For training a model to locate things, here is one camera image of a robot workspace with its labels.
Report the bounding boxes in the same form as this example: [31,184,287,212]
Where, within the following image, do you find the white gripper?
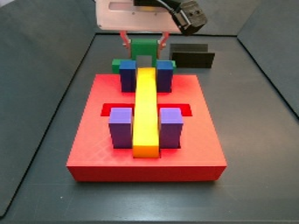
[96,0,179,58]

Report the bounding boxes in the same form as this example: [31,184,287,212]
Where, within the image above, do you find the green arch block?
[111,38,178,74]

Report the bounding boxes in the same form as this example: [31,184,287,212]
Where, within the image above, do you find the red base board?
[67,74,227,182]

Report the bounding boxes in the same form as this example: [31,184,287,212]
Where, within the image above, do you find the blue block rear left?
[119,60,136,93]

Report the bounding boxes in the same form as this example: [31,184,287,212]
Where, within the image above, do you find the blue block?
[156,60,174,93]
[119,60,136,93]

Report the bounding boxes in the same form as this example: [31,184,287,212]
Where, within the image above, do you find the blue block rear right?
[156,60,174,93]

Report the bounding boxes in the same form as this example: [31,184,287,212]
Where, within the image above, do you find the black holder block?
[170,44,215,68]

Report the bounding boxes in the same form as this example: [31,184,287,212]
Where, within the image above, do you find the purple block front left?
[108,108,132,149]

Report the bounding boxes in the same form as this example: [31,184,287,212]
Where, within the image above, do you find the purple block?
[108,108,132,149]
[160,108,183,149]

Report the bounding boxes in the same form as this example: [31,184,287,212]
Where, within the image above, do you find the purple block front right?
[160,108,183,149]

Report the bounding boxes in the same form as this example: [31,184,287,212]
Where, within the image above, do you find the yellow long bar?
[134,67,160,158]

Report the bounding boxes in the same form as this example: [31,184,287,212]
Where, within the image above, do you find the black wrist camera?
[134,0,208,36]

